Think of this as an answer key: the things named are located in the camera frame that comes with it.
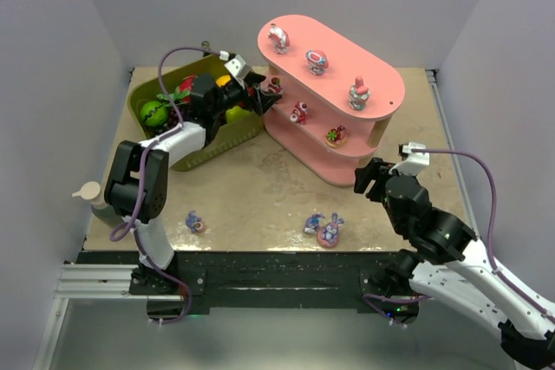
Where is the red bear figurine toy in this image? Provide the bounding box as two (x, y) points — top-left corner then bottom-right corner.
(266, 76), (284, 95)

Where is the red white figurine toy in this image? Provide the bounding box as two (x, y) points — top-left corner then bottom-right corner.
(290, 101), (308, 125)

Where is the pink white figurine toy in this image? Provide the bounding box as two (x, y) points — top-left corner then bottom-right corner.
(267, 23), (291, 55)

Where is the pink egg strawberry toy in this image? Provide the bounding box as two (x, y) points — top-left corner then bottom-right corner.
(325, 125), (349, 148)

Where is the pink oval figurine toy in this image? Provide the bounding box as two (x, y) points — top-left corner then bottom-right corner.
(305, 49), (329, 75)

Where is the blue purple bunny toy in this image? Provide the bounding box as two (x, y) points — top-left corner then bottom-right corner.
(304, 213), (325, 235)

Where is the pink hat figurine toy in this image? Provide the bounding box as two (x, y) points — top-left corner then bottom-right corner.
(349, 76), (370, 111)

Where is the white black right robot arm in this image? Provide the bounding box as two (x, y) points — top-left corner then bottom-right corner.
(354, 158), (554, 369)

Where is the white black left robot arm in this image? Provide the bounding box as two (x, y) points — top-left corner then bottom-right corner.
(104, 71), (283, 292)

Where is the pink three-tier shelf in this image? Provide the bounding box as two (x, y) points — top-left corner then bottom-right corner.
(258, 15), (405, 186)

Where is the green pear toy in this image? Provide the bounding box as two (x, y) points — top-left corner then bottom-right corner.
(225, 106), (251, 123)

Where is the olive green plastic basket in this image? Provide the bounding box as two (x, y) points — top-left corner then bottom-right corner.
(127, 55), (264, 172)

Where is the red dragon fruit toy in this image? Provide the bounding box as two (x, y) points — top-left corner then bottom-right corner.
(157, 75), (197, 107)

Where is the purple bunny pink disc toy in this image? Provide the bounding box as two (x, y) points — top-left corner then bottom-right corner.
(317, 212), (344, 249)

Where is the purple grape bunch toy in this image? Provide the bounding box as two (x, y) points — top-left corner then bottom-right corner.
(166, 107), (185, 128)

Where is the green lime toy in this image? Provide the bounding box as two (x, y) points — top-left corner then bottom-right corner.
(139, 101), (168, 127)

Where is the purple elephant figurine toy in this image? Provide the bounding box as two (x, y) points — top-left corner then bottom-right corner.
(186, 211), (206, 234)

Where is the green soap pump bottle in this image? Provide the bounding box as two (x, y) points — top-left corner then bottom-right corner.
(71, 181), (122, 229)

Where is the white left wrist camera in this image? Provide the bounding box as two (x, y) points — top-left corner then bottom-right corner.
(219, 50), (251, 88)

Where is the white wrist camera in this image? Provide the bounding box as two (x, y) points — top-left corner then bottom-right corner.
(219, 50), (251, 88)
(388, 142), (430, 177)

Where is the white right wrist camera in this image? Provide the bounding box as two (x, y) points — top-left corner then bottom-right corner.
(388, 142), (430, 177)

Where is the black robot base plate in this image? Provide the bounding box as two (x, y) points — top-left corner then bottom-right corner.
(77, 250), (437, 317)

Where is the aluminium frame rail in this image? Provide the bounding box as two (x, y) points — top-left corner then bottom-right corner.
(42, 67), (532, 370)

